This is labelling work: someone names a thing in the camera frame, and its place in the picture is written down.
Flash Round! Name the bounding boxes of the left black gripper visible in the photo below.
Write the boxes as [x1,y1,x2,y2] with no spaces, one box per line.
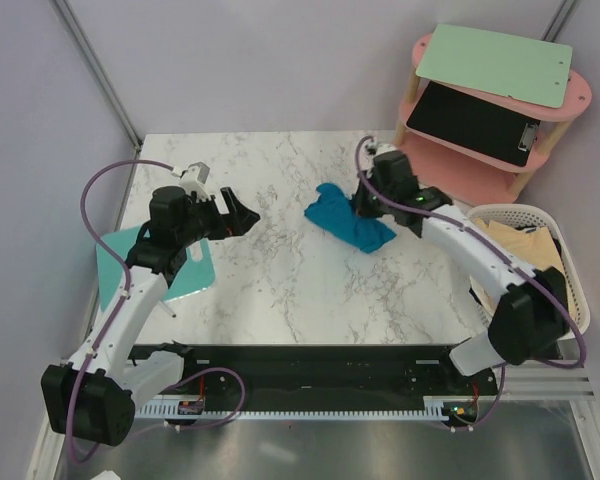
[176,187,259,246]

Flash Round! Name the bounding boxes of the blue t shirt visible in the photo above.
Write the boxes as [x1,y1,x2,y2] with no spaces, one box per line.
[304,183,396,254]

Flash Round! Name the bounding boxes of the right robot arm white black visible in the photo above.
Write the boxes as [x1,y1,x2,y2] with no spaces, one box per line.
[353,144,571,394]

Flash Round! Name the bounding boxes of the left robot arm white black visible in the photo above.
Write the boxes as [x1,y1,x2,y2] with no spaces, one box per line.
[41,186,260,446]

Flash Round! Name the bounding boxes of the teal cutting board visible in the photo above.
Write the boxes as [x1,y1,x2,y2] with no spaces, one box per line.
[96,226,215,312]

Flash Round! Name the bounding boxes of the pink three tier shelf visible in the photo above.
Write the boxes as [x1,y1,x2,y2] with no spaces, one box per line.
[394,33,592,206]

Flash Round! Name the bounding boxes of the black clipboard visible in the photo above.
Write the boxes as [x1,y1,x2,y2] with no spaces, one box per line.
[406,82,540,167]

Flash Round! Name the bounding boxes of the white laundry basket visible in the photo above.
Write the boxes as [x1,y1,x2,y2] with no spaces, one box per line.
[467,204,590,333]

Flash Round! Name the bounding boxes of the beige t shirt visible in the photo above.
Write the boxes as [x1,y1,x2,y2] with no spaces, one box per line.
[470,218,577,320]

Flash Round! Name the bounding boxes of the green board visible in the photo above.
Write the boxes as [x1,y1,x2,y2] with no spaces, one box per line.
[416,24,573,108]

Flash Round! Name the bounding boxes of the white paper scrap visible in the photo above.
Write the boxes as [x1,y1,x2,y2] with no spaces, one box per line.
[91,470,121,480]

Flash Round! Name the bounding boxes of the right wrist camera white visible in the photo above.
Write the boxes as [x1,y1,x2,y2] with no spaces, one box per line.
[365,141,397,157]

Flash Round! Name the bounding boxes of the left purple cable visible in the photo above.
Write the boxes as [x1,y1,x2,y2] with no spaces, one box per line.
[64,159,246,464]

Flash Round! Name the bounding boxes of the purple cable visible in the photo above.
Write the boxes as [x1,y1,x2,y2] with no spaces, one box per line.
[64,159,246,464]
[355,134,590,434]

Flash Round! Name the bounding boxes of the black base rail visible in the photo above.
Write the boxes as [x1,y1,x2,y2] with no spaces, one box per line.
[161,343,497,411]

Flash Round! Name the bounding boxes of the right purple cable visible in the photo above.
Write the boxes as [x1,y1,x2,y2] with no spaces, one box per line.
[355,134,590,434]

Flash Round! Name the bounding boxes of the white cable duct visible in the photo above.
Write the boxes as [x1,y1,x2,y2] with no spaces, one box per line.
[135,395,449,421]

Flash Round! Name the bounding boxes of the aluminium extrusion rail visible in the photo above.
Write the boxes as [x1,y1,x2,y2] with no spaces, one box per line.
[502,362,595,401]

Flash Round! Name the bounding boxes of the aluminium frame post left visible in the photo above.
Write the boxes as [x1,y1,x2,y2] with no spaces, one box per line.
[49,0,143,153]

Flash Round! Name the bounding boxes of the aluminium frame post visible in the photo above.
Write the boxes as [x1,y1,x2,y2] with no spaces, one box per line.
[541,0,575,42]
[49,0,143,153]

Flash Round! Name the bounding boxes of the aluminium frame post right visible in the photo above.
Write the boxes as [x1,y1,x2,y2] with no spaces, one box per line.
[541,0,575,42]

